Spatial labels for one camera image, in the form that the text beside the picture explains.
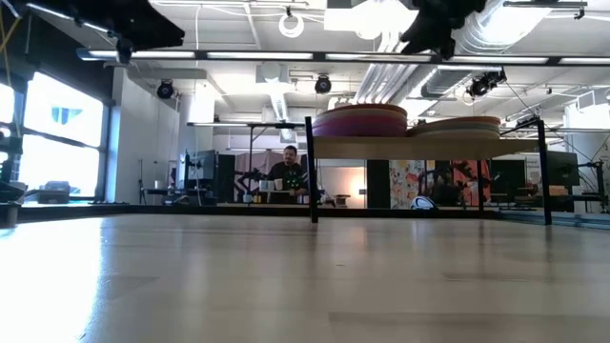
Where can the silver ventilation duct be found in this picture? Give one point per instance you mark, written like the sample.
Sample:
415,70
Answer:
443,83

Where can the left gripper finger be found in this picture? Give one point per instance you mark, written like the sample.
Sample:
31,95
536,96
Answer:
171,33

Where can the black equipment case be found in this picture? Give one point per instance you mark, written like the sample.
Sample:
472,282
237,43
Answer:
54,191

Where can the black round spotlight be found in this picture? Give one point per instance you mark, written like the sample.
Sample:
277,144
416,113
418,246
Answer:
165,90
479,86
323,85

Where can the tall black cabinet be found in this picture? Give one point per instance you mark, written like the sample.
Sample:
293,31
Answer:
226,176

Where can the black aluminium table frame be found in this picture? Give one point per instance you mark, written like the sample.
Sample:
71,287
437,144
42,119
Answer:
143,209

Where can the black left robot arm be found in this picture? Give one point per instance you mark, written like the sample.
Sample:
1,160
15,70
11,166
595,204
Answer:
95,12

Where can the cream white plate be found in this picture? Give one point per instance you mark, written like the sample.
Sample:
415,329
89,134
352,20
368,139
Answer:
362,113

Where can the black and white ball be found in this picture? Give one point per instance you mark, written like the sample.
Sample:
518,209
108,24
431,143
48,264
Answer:
421,204

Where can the dark monitor on stand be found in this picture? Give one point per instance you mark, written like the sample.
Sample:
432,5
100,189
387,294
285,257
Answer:
202,167

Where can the black metal rig frame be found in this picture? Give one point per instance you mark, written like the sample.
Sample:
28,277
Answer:
224,124

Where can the person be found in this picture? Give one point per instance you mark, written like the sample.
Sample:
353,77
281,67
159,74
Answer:
288,174

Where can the floral patterned panel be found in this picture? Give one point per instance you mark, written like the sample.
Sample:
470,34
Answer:
405,181

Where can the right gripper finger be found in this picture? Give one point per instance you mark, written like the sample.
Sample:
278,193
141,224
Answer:
413,43

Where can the terracotta orange plate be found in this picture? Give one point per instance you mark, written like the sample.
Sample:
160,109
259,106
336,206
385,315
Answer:
367,106

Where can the black rig crossbar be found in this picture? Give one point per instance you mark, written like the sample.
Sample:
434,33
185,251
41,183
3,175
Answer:
319,56

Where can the wooden shelf black metal frame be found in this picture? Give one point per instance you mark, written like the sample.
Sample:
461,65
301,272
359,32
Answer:
429,148

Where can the orange curtain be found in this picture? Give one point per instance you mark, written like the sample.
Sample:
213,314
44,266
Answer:
469,166

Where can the black flat panel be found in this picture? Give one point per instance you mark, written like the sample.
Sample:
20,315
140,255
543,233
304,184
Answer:
378,181

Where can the magenta plate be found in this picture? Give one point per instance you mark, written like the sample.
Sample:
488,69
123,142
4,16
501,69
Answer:
359,125

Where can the dark square monitor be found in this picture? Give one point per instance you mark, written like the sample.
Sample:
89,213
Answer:
569,169

